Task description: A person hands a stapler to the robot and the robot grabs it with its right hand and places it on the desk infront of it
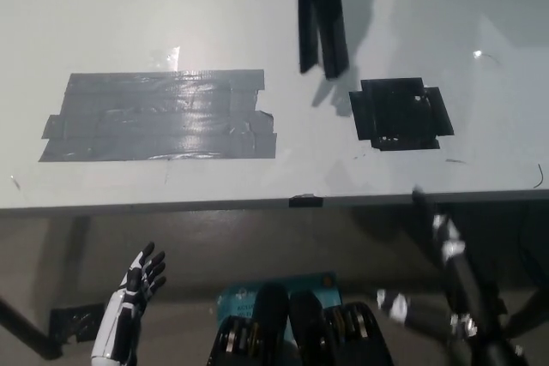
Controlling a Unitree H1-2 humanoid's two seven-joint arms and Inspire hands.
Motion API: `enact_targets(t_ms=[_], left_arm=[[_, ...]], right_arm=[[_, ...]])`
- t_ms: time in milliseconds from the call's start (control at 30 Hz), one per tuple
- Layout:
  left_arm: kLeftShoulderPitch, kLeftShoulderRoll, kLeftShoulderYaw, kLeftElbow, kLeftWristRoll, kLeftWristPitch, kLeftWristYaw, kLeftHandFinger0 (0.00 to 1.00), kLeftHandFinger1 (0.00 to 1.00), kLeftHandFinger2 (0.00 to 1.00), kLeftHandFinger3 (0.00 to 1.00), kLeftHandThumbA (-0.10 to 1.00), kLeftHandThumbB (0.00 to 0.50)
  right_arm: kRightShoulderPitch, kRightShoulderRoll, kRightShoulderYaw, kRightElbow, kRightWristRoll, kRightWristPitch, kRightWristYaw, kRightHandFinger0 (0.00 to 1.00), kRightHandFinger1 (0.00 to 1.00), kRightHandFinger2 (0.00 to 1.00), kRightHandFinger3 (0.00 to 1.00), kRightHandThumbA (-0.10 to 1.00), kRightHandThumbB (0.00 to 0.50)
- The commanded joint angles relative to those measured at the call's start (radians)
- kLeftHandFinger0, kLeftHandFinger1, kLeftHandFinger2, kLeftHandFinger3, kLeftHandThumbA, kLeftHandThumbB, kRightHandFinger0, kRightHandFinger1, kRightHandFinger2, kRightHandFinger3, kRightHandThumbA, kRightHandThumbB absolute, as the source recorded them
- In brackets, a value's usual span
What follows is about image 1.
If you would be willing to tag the robot right hand, white and black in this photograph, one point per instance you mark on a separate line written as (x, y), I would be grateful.
(446, 237)

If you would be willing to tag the robot left hand, white and black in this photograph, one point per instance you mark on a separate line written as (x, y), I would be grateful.
(143, 274)

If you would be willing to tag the black stapler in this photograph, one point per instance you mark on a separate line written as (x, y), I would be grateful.
(330, 19)

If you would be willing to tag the black floor tape patch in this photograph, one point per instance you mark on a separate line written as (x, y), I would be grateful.
(77, 321)

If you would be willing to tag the black table leg brace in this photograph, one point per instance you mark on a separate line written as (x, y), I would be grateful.
(30, 327)

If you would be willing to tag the small black tape strip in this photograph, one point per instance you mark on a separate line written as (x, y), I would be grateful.
(306, 201)

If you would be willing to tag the clear tape piece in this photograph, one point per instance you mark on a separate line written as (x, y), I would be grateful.
(165, 57)

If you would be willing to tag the grey duct tape patch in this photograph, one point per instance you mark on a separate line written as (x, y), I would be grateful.
(158, 121)

